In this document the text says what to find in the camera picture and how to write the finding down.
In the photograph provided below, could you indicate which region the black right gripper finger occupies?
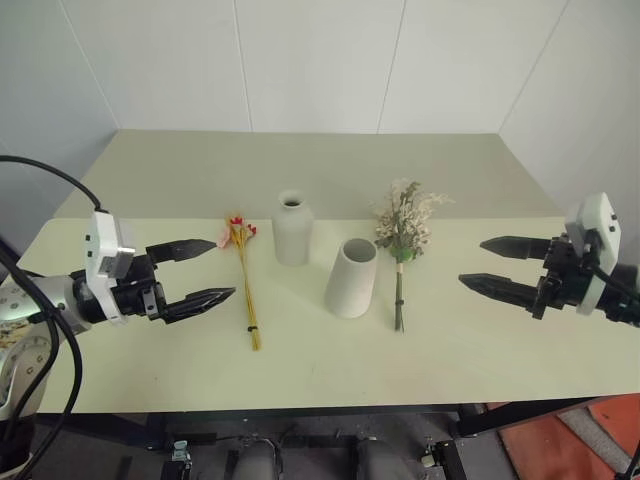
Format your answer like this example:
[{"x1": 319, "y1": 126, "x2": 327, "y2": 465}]
[
  {"x1": 457, "y1": 272, "x2": 541, "y2": 315},
  {"x1": 478, "y1": 236, "x2": 553, "y2": 261}
]

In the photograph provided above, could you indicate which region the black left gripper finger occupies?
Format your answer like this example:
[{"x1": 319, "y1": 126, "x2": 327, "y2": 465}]
[
  {"x1": 161, "y1": 286, "x2": 237, "y2": 326},
  {"x1": 145, "y1": 239, "x2": 217, "y2": 265}
]

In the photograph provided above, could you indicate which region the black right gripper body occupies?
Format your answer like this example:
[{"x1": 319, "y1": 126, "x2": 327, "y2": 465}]
[{"x1": 530, "y1": 234, "x2": 604, "y2": 321}]

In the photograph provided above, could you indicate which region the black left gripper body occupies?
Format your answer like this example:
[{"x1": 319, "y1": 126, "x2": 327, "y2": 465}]
[{"x1": 110, "y1": 253, "x2": 167, "y2": 324}]

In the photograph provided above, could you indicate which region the white narrow-necked bottle vase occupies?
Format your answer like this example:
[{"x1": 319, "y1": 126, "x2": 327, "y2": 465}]
[{"x1": 271, "y1": 189, "x2": 316, "y2": 267}]

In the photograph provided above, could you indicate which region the white wide-mouthed cone vase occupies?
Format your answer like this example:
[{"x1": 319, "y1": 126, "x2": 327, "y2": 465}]
[{"x1": 324, "y1": 237, "x2": 379, "y2": 320}]

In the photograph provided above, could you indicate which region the red yellow-stemmed flower bunch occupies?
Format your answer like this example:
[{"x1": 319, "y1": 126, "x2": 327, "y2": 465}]
[{"x1": 216, "y1": 213, "x2": 263, "y2": 352}]

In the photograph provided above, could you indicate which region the beige green dried flower bouquet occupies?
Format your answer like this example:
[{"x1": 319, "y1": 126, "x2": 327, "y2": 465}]
[{"x1": 369, "y1": 177, "x2": 455, "y2": 333}]

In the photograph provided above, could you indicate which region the dark rounded grey shape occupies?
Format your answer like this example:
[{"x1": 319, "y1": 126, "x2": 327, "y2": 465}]
[{"x1": 232, "y1": 442, "x2": 284, "y2": 480}]

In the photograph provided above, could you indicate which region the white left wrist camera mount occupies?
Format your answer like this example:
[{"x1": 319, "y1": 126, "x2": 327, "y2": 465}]
[{"x1": 83, "y1": 211, "x2": 137, "y2": 329}]

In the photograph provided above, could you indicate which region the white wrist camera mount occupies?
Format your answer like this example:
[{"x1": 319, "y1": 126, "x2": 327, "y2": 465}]
[
  {"x1": 564, "y1": 192, "x2": 623, "y2": 316},
  {"x1": 83, "y1": 211, "x2": 137, "y2": 329}
]

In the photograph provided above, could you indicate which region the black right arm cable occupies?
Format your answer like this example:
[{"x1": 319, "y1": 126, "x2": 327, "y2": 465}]
[{"x1": 579, "y1": 239, "x2": 640, "y2": 294}]

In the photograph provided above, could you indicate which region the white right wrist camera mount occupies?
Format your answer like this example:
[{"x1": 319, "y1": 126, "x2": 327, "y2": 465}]
[{"x1": 564, "y1": 192, "x2": 623, "y2": 316}]

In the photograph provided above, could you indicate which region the black table frame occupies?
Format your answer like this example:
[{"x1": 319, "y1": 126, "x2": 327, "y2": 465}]
[{"x1": 29, "y1": 394, "x2": 614, "y2": 480}]

